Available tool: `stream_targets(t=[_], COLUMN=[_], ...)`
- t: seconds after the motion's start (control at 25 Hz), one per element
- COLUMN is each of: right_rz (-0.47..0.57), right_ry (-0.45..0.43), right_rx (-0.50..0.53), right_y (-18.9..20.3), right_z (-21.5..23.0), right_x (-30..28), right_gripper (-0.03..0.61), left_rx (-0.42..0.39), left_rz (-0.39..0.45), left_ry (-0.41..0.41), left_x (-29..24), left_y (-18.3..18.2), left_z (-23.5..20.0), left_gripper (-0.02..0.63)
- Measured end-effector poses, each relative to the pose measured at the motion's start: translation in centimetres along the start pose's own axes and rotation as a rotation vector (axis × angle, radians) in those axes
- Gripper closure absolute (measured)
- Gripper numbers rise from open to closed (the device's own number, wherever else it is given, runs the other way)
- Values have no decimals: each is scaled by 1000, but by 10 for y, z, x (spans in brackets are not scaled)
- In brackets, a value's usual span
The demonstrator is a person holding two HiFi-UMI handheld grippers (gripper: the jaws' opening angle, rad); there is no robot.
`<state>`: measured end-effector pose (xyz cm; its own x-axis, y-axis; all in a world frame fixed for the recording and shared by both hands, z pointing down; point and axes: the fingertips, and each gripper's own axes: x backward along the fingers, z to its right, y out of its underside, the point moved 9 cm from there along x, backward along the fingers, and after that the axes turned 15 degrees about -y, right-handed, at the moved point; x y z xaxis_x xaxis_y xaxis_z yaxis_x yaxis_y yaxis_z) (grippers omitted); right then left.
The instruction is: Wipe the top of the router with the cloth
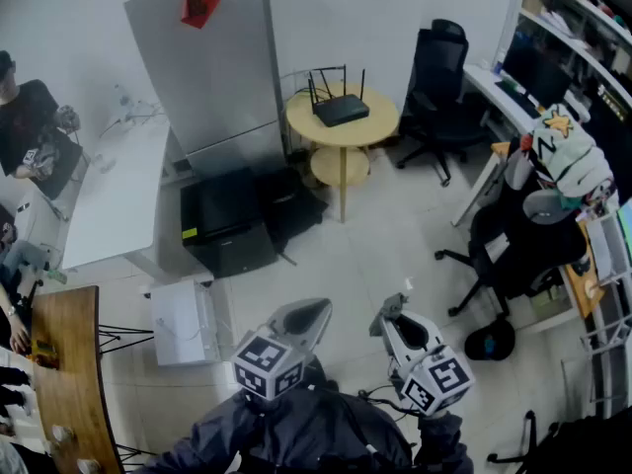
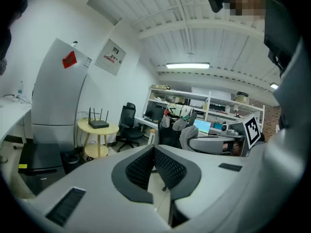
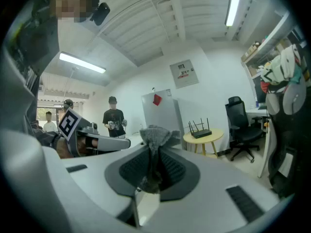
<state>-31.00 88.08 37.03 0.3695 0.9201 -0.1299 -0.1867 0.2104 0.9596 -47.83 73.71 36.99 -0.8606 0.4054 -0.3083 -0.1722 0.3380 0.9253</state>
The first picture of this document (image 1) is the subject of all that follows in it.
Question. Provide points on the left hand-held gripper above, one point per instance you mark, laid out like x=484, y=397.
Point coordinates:
x=266, y=363

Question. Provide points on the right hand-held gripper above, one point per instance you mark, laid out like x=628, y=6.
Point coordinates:
x=439, y=380

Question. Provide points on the black router with antennas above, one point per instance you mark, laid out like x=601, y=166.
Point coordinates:
x=343, y=109

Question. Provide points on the person's left forearm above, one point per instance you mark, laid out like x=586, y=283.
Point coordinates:
x=227, y=427

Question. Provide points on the person's right forearm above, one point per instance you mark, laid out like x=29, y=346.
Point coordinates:
x=442, y=442

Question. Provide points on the black cap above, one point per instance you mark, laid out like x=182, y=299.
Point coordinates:
x=489, y=343

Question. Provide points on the black bag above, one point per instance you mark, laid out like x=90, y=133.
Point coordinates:
x=289, y=205

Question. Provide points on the person's dark jacket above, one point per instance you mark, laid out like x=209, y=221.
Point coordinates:
x=316, y=432

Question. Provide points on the black box with yellow label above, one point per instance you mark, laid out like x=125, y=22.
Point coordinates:
x=222, y=225

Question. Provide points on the white computer case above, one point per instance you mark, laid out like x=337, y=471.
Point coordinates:
x=180, y=321

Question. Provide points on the black chair base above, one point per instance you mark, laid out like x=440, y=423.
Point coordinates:
x=530, y=437

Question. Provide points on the orange wooden board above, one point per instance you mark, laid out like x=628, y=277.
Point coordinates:
x=582, y=274

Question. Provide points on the round yellow wooden side table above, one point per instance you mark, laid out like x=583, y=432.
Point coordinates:
x=377, y=121

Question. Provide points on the orange cardboard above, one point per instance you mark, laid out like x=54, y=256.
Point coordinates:
x=500, y=148

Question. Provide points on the white table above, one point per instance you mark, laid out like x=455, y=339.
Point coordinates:
x=118, y=190

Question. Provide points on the white patterned garment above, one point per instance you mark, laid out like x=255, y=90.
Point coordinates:
x=568, y=156

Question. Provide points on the brown wooden table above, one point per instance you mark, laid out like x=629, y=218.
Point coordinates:
x=69, y=353

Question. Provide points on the white desk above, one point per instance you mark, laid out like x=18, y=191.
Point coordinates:
x=486, y=92

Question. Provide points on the black mesh office chair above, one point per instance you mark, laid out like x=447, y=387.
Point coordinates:
x=439, y=82

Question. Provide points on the black keyboard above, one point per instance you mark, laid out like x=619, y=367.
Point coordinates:
x=516, y=98

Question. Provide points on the grey refrigerator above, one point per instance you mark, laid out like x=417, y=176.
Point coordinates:
x=207, y=77

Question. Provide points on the white paper cup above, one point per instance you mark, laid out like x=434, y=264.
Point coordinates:
x=62, y=433
x=89, y=466

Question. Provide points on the black computer monitor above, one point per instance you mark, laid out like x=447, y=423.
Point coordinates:
x=535, y=74

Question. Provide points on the red paper decoration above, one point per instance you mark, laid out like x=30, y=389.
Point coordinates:
x=199, y=5

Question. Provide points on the white wall shelf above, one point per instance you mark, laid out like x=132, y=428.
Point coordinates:
x=582, y=32

